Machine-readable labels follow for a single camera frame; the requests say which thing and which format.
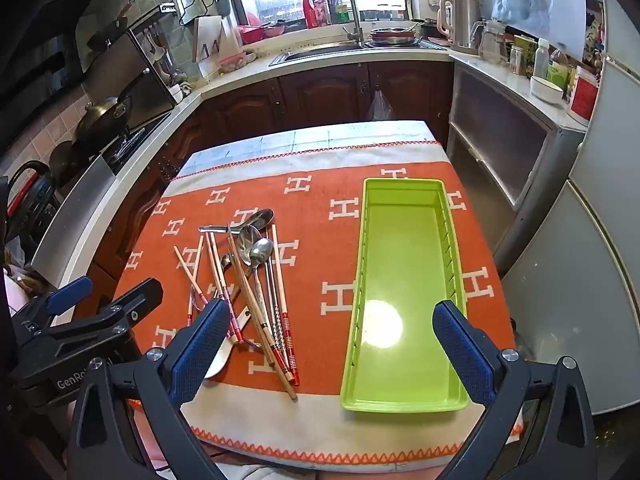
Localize glass pitcher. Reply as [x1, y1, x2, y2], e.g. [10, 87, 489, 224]
[477, 17, 508, 63]

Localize hanging plastic bag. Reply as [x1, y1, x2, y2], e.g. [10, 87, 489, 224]
[367, 89, 396, 122]

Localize clear plastic sheet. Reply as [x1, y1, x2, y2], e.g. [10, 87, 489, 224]
[480, 0, 586, 58]

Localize steel electric kettle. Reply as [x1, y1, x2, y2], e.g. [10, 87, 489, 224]
[437, 0, 482, 56]

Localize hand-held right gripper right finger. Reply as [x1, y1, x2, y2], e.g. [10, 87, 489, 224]
[432, 301, 599, 480]

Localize black range hood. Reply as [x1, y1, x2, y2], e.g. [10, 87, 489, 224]
[0, 0, 146, 111]

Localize red canister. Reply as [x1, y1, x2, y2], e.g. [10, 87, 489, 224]
[569, 65, 601, 121]

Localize white bowl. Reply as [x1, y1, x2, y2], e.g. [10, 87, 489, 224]
[530, 75, 565, 106]

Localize light blue table cover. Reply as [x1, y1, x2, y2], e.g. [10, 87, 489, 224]
[177, 120, 436, 178]

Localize green box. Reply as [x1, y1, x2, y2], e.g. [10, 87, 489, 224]
[514, 35, 536, 77]

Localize gas stove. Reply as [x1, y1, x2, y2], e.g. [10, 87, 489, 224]
[102, 110, 173, 176]

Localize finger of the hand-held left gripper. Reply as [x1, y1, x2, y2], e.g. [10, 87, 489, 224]
[75, 278, 164, 333]
[12, 276, 94, 332]

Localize steel fork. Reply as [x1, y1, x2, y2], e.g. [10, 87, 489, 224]
[186, 282, 211, 316]

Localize dark cooking pot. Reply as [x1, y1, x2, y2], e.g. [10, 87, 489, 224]
[50, 140, 91, 186]

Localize black wok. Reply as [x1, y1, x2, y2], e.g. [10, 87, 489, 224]
[74, 67, 151, 146]

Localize stack of dishes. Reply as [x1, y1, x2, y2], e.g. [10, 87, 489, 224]
[370, 26, 421, 47]

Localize white plastic bottle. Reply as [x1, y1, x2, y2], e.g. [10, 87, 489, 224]
[532, 37, 551, 78]

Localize white cutting board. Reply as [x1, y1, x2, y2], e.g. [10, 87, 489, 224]
[192, 15, 223, 63]

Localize steel faucet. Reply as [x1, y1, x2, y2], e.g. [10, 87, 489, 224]
[327, 0, 365, 43]

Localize pink basin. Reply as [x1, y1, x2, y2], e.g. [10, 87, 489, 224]
[239, 24, 286, 43]

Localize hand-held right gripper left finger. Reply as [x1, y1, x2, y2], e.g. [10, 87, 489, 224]
[65, 299, 231, 480]

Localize green plastic tray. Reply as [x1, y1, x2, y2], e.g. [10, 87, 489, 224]
[340, 177, 471, 413]

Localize steel sink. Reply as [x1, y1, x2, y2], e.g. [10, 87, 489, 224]
[268, 42, 371, 67]

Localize steel splash guard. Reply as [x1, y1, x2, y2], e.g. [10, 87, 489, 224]
[80, 25, 178, 131]

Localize plain wooden chopstick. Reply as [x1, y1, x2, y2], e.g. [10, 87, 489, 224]
[227, 222, 299, 401]

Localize steel cabinet with frosted doors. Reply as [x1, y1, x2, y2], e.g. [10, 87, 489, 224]
[446, 52, 588, 261]

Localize white ceramic spoon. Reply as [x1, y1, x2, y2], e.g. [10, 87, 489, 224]
[205, 310, 251, 380]

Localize orange patterned blanket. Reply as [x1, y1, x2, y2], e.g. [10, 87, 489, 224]
[112, 142, 526, 466]

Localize grey refrigerator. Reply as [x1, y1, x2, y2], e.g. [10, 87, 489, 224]
[492, 0, 640, 416]

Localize dark wooden kitchen cabinets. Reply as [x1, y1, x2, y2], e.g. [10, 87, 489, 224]
[92, 60, 456, 281]

